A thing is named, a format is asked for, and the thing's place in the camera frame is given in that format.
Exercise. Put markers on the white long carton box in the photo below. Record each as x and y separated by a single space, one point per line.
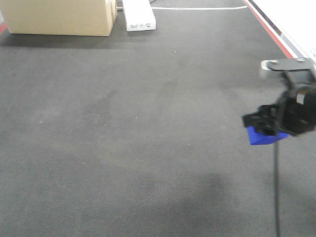
138 15

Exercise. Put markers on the large cardboard box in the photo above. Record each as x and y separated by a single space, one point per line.
60 17

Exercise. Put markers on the blue plastic block part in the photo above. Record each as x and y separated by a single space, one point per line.
256 138

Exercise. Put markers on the white conveyor side rail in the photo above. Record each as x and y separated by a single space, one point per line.
293 22

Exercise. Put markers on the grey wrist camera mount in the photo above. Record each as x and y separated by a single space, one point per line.
302 68

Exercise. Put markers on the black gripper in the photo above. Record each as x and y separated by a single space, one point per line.
294 113

